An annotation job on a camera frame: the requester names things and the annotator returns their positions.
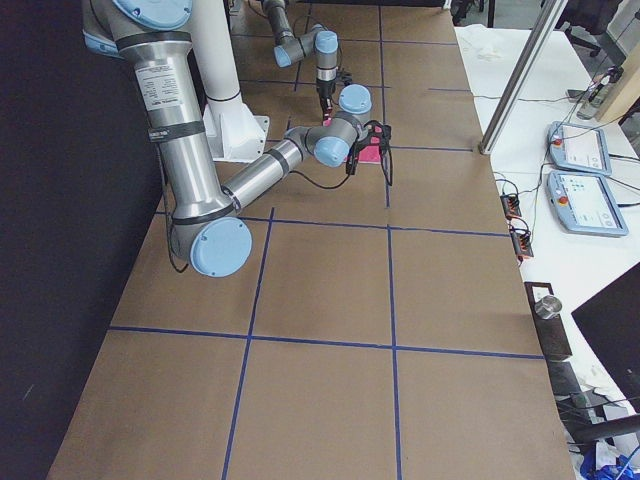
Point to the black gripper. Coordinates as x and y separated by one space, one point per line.
325 90
355 151

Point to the pink towel with white edging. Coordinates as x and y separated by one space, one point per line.
370 154

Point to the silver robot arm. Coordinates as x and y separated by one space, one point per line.
205 195
318 42

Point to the upper orange black connector box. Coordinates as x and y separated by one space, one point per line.
511 206

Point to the orange black connector box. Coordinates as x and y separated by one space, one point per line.
511 206
521 240

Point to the lower orange black connector box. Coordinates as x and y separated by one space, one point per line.
521 240

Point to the white side table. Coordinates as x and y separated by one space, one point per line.
577 266

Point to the upper teach pendant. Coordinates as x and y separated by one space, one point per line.
578 148

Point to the teach pendant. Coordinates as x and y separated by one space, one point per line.
578 148
584 204

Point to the lower teach pendant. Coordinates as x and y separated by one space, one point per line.
584 204

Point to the small metal cup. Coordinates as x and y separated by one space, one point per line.
547 307

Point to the black flat box under cup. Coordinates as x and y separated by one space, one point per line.
551 333

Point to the black office chair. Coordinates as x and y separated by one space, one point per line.
601 27

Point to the black computer monitor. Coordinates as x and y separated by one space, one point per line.
609 322

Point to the blue plastic bag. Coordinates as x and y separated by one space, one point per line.
597 465

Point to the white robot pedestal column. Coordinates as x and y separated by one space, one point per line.
233 132

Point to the aluminium frame post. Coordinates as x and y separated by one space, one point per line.
540 33

